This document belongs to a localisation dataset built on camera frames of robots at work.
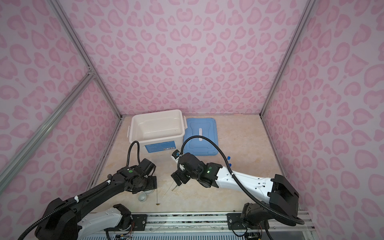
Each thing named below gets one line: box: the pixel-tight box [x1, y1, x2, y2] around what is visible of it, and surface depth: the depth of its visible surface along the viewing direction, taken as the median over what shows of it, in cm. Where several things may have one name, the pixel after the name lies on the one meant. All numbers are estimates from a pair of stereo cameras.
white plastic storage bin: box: [127, 109, 188, 154], surface depth 101 cm
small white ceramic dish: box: [138, 193, 147, 202], surface depth 80 cm
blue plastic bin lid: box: [183, 118, 219, 156], surface depth 109 cm
